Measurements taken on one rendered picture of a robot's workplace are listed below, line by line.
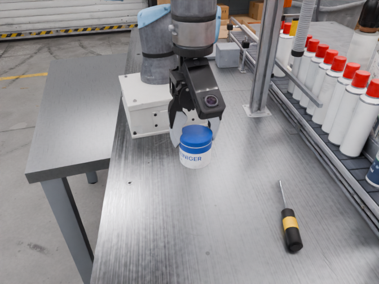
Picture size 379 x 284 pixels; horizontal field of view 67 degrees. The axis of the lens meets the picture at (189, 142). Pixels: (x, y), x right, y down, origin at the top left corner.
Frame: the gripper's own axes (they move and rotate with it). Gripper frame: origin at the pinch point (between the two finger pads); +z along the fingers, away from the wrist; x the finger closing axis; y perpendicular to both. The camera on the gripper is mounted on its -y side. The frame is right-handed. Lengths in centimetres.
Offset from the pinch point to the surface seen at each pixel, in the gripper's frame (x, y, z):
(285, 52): -52, 47, 2
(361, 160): -43.8, -5.4, 11.9
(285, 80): -52, 44, 12
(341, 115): -41.2, 3.1, 2.8
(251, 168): -18.4, 5.2, 16.9
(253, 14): -242, 415, 77
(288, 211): -17.7, -12.8, 14.0
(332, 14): -205, 195, 28
